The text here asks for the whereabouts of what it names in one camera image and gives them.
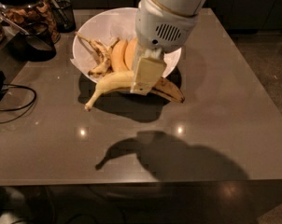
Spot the ripe spotted yellow banana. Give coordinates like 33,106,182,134
85,71,185,111

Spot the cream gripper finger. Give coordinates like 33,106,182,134
130,47,166,95

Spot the black mesh cup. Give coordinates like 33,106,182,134
10,22,56,62

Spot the black cable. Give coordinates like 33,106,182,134
0,83,38,125

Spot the glass snack jar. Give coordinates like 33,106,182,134
0,0,60,43

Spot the middle orange banana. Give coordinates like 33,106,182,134
124,37,137,70

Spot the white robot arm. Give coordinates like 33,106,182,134
131,0,206,95

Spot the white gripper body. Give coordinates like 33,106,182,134
135,0,197,53

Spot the left orange banana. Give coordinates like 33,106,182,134
111,39,128,72

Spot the black mesh pen holder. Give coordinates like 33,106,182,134
51,1,76,33

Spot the orange banana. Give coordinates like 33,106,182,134
111,39,128,72
124,37,137,70

